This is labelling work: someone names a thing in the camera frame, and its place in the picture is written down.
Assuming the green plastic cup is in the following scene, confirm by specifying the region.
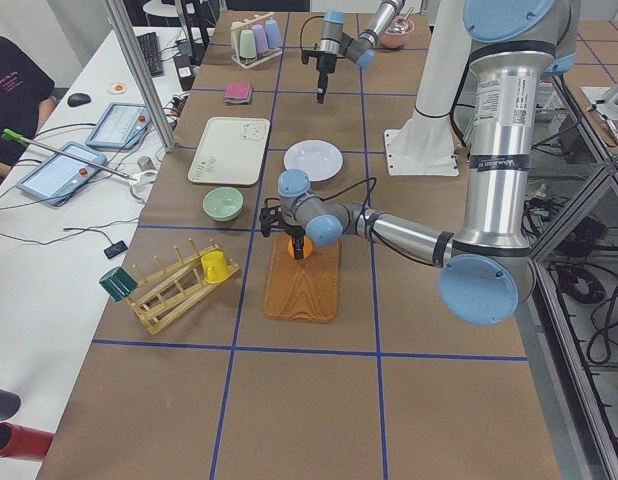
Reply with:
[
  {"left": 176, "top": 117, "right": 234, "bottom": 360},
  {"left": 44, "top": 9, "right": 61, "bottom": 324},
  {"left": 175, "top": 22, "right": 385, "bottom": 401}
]
[{"left": 239, "top": 28, "right": 257, "bottom": 62}]

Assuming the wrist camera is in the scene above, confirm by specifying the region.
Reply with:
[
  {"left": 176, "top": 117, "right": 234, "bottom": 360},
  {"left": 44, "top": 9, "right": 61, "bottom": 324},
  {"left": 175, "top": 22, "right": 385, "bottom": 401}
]
[
  {"left": 301, "top": 49, "right": 320, "bottom": 65},
  {"left": 259, "top": 197, "right": 286, "bottom": 238}
]

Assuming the black keyboard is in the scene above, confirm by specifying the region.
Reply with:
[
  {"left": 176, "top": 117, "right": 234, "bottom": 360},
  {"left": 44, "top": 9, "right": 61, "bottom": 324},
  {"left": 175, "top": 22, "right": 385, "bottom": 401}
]
[{"left": 136, "top": 32, "right": 164, "bottom": 77}]

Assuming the white round plate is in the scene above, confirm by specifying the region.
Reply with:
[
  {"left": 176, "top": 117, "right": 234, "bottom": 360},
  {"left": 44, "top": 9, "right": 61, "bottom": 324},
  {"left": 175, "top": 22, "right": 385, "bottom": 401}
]
[{"left": 284, "top": 140, "right": 343, "bottom": 182}]

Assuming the orange fruit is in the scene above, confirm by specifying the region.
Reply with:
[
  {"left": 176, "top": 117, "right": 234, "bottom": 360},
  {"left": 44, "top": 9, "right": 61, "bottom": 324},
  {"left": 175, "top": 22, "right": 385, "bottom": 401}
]
[{"left": 304, "top": 237, "right": 314, "bottom": 259}]

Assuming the pink cloth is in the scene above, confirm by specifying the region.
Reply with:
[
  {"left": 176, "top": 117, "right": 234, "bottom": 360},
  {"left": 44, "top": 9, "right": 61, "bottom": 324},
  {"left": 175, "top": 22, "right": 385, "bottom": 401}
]
[{"left": 224, "top": 82, "right": 252, "bottom": 98}]

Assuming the yellow cup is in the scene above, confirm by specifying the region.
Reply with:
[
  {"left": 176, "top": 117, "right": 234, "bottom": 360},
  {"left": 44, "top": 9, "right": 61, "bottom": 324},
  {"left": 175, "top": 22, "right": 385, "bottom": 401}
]
[{"left": 201, "top": 250, "right": 230, "bottom": 284}]

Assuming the grey cloth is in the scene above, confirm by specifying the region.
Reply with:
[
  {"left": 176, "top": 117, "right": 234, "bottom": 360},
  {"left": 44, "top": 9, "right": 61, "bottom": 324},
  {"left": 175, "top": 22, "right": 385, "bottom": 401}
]
[{"left": 224, "top": 96, "right": 252, "bottom": 105}]

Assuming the wooden peg drying rack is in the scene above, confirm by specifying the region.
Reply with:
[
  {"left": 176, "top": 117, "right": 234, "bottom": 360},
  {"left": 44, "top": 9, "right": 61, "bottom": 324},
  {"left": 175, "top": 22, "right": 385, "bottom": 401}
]
[{"left": 124, "top": 238, "right": 240, "bottom": 335}]

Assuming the pink bowl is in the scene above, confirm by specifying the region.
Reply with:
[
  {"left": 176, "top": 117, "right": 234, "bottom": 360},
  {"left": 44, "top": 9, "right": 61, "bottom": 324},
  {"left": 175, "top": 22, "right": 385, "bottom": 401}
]
[{"left": 380, "top": 17, "right": 415, "bottom": 49}]

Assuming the black computer mouse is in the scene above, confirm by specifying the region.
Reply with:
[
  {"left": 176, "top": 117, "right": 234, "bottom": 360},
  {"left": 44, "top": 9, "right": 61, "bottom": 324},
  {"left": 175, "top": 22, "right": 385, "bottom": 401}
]
[{"left": 67, "top": 92, "right": 92, "bottom": 108}]

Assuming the aluminium frame post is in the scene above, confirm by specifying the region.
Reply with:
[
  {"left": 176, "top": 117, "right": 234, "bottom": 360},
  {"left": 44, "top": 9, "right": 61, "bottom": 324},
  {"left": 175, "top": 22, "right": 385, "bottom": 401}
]
[{"left": 103, "top": 0, "right": 176, "bottom": 153}]

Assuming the green bowl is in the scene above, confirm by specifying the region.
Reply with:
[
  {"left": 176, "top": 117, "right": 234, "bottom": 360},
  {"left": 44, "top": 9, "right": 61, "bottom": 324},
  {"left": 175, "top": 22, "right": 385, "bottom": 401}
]
[{"left": 202, "top": 186, "right": 244, "bottom": 222}]

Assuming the blue teach pendant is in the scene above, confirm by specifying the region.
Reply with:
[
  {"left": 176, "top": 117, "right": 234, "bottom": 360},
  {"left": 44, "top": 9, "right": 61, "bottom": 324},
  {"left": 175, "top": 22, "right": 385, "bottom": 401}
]
[
  {"left": 85, "top": 103, "right": 151, "bottom": 150},
  {"left": 16, "top": 142, "right": 108, "bottom": 206}
]

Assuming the cream bear tray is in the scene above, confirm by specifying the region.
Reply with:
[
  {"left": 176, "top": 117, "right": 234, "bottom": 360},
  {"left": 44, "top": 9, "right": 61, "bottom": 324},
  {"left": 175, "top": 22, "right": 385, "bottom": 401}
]
[{"left": 187, "top": 117, "right": 270, "bottom": 186}]

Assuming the wooden rack handle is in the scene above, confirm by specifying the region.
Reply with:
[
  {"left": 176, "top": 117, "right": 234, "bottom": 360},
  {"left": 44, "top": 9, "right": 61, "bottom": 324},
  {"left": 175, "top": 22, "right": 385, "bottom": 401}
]
[{"left": 231, "top": 12, "right": 275, "bottom": 32}]

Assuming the purple plastic cup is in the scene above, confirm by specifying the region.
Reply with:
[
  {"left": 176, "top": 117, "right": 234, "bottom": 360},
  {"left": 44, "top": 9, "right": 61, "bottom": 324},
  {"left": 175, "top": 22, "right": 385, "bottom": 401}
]
[{"left": 251, "top": 24, "right": 269, "bottom": 55}]

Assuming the blue plastic cup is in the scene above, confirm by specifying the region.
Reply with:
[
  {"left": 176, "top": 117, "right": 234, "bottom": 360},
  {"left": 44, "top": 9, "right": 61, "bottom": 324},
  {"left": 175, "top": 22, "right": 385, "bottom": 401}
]
[{"left": 264, "top": 18, "right": 282, "bottom": 50}]

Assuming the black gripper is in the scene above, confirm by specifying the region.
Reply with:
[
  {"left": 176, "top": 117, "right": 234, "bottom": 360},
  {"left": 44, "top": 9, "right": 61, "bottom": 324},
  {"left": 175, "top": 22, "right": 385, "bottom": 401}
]
[
  {"left": 314, "top": 50, "right": 337, "bottom": 104},
  {"left": 283, "top": 225, "right": 306, "bottom": 260}
]

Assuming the white wire cup rack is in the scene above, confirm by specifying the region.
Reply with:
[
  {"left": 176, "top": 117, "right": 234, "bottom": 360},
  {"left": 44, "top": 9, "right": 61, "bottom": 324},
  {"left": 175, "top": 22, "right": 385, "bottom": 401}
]
[{"left": 230, "top": 12, "right": 283, "bottom": 69}]

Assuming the dark green cup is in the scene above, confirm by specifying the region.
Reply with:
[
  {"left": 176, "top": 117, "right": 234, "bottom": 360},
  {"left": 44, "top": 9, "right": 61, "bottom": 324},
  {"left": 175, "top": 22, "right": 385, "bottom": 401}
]
[{"left": 99, "top": 267, "right": 138, "bottom": 302}]

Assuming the blue teach pendant near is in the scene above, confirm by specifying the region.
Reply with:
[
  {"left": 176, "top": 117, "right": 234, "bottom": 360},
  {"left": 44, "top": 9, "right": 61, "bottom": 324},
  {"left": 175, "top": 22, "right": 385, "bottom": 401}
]
[{"left": 16, "top": 142, "right": 108, "bottom": 206}]

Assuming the person in black shirt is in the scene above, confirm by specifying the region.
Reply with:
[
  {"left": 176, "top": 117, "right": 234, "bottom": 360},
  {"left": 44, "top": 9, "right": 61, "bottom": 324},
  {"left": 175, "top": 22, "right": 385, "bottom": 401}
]
[{"left": 0, "top": 36, "right": 56, "bottom": 185}]

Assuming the wooden cutting board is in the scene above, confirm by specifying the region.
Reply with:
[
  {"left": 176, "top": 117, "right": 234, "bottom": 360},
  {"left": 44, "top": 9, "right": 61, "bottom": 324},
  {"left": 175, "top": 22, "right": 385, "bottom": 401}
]
[{"left": 263, "top": 233, "right": 341, "bottom": 324}]

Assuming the red cylinder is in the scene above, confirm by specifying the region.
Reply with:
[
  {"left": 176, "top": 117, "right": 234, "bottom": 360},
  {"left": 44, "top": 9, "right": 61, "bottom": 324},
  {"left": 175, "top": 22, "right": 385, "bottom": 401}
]
[{"left": 0, "top": 422, "right": 54, "bottom": 461}]

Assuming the blue teach pendant far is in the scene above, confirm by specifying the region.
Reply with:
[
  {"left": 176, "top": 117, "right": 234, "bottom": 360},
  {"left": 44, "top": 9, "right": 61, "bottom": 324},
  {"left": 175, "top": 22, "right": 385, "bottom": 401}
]
[{"left": 85, "top": 103, "right": 151, "bottom": 150}]

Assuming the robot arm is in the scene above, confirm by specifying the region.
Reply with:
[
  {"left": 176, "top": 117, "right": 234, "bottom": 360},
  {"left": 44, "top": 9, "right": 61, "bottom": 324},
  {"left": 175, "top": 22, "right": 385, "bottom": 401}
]
[
  {"left": 260, "top": 1, "right": 580, "bottom": 325},
  {"left": 301, "top": 0, "right": 405, "bottom": 104}
]

